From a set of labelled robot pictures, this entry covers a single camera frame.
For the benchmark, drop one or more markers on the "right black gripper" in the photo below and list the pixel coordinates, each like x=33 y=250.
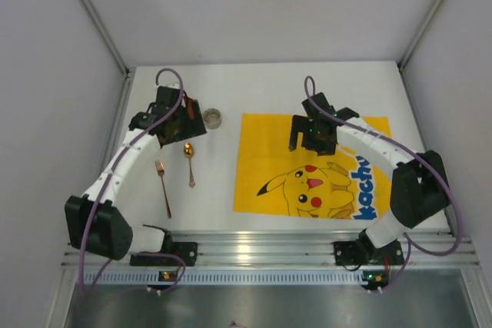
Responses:
x=306 y=128

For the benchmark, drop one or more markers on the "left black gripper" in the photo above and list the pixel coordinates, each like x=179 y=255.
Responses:
x=191 y=122

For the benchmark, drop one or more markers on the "red plastic plate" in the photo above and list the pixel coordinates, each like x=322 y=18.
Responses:
x=189 y=106

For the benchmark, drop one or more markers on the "yellow Pikachu cloth mat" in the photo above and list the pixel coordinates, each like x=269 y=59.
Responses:
x=273 y=180

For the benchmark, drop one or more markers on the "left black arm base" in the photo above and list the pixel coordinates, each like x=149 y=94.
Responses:
x=186 y=251

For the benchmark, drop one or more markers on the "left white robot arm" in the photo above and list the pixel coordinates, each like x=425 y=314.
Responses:
x=109 y=219

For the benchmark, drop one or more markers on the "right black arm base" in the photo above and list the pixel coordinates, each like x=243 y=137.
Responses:
x=354 y=254

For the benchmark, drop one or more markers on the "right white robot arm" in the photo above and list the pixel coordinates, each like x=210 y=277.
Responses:
x=419 y=187

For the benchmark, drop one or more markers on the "gold spoon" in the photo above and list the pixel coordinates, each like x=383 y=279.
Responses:
x=189 y=154

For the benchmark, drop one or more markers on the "small metal cup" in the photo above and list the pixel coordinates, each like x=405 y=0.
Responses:
x=212 y=118

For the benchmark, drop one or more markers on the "copper fork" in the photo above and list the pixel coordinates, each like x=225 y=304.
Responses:
x=161 y=173

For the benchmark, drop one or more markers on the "aluminium mounting rail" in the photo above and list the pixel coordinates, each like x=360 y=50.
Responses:
x=301 y=250

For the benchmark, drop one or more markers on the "left aluminium frame post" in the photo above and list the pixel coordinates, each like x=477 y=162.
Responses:
x=93 y=14

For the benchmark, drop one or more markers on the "aluminium frame post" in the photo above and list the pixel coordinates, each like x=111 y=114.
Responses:
x=93 y=14
x=430 y=16

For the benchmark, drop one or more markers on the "slotted grey cable duct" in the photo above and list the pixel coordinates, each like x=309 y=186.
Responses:
x=234 y=277

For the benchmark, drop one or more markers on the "right aluminium frame post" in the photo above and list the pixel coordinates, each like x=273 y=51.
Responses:
x=430 y=16

